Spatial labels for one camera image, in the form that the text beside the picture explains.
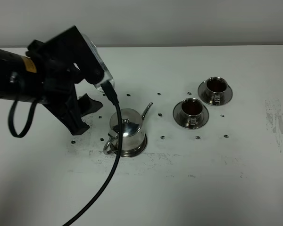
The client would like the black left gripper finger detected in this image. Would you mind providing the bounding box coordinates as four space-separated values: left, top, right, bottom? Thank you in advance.
43 82 90 136
78 94 103 117

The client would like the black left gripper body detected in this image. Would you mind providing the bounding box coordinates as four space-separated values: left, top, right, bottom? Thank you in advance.
11 39 82 106

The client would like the stainless steel teapot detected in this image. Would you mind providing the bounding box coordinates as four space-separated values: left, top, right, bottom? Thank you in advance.
103 102 153 155

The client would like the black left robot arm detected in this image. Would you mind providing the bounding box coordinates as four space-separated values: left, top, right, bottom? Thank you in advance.
0 40 103 138

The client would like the round steel teapot coaster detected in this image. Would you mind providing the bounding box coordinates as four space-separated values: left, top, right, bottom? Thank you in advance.
121 136 148 158

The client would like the near stainless steel teacup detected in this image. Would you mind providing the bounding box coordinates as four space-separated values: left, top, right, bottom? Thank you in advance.
181 98 203 116

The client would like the stainless steel teacup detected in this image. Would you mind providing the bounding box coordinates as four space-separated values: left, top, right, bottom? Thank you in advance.
206 77 228 93
181 98 203 116

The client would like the far stainless steel teacup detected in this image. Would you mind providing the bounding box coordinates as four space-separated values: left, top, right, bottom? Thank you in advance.
206 77 228 93

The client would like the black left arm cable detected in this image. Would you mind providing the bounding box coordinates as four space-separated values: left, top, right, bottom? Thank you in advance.
8 70 123 226

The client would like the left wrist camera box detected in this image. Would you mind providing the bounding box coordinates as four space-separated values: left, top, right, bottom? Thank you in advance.
39 26 115 92

